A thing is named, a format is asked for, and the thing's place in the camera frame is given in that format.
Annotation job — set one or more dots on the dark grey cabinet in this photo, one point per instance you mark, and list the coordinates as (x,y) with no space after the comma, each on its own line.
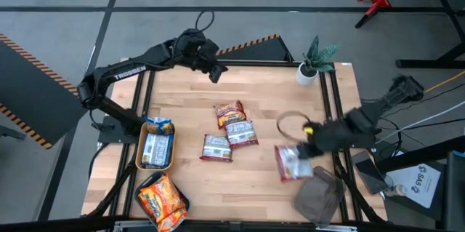
(456,195)

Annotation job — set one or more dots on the small clear bottle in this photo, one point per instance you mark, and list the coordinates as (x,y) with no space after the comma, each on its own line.
(397,190)

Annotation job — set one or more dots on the red Maruchan ramen pack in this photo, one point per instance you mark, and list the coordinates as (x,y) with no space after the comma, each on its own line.
(290,168)
(229,113)
(241,134)
(217,147)

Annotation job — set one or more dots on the black desk frame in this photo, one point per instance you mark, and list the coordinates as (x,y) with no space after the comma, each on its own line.
(428,63)

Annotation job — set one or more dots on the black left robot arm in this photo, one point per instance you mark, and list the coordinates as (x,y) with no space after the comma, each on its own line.
(127,72)

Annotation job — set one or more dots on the white printed paper sheet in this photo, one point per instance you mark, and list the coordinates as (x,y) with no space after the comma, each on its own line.
(417,184)

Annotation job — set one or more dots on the black desk crossbar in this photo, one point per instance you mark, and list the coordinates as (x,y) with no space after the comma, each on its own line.
(417,155)

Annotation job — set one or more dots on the black aluminium rig frame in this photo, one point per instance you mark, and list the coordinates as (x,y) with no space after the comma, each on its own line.
(254,63)

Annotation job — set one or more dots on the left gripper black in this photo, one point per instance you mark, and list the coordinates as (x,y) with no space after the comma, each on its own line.
(198,50)

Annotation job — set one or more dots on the grey translucent plastic bin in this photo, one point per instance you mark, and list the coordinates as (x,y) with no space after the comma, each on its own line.
(319,195)

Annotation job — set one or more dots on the orange Maruchan ramen pack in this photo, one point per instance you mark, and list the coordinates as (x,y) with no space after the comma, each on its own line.
(160,197)
(172,219)

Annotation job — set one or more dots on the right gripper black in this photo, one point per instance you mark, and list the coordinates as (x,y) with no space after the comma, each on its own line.
(330,136)

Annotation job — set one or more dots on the black hazard-striped floor panel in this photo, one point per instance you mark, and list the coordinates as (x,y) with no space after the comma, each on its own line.
(261,52)
(32,94)

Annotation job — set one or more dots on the potted snake plant white pot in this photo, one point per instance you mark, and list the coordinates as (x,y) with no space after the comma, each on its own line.
(306,75)

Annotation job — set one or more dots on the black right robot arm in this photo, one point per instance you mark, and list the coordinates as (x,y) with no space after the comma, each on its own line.
(385,101)

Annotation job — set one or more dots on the black smartphone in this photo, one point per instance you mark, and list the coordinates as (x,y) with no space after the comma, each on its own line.
(368,172)

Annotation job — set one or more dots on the blue Maruchan ramen pack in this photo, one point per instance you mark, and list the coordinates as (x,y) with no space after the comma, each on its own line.
(160,126)
(157,150)

